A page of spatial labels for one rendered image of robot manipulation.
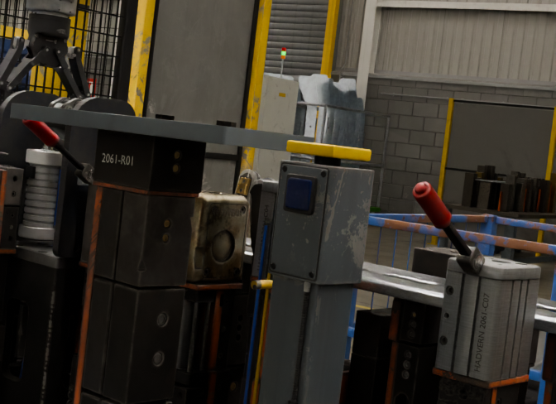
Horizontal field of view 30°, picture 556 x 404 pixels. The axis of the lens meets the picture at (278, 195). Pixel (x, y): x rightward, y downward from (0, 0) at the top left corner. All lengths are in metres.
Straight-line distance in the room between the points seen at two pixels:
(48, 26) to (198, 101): 3.05
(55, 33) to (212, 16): 3.09
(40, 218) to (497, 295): 0.73
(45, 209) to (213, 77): 3.51
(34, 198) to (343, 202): 0.66
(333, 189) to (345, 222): 0.04
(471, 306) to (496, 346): 0.05
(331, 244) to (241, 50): 4.24
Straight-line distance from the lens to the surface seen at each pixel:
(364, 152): 1.01
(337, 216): 0.98
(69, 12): 1.93
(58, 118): 1.22
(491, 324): 1.06
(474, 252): 1.05
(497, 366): 1.08
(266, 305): 1.22
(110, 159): 1.18
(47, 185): 1.53
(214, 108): 5.03
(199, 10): 4.89
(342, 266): 1.00
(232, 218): 1.35
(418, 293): 1.24
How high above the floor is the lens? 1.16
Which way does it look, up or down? 3 degrees down
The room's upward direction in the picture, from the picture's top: 7 degrees clockwise
